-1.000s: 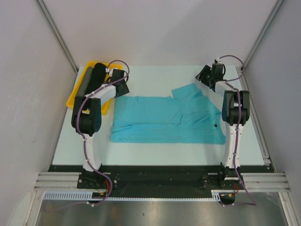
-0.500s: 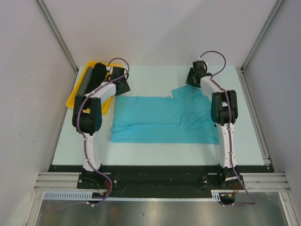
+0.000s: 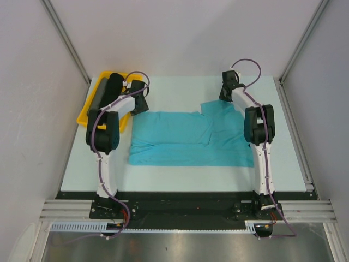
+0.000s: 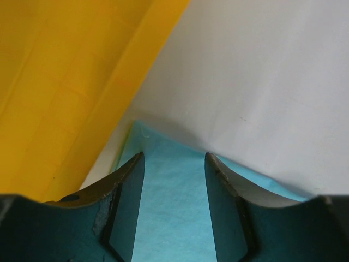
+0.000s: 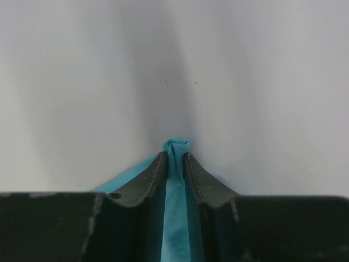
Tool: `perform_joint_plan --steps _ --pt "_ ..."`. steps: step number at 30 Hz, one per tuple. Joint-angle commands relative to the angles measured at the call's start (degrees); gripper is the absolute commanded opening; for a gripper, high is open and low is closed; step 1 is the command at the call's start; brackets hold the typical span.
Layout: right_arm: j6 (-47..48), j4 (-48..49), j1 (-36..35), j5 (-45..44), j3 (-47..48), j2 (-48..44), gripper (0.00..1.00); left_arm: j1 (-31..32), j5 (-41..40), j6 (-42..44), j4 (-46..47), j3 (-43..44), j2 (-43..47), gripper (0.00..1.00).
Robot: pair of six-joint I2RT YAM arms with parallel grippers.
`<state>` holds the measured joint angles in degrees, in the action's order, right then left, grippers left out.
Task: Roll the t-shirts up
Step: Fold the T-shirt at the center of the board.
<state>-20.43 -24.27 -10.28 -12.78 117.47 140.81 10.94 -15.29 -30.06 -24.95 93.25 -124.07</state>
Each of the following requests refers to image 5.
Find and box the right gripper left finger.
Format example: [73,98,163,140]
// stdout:
[1,152,167,261]

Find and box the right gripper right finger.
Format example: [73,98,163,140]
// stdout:
[184,153,348,261]

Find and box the turquoise t-shirt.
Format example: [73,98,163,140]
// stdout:
[83,139,191,261]

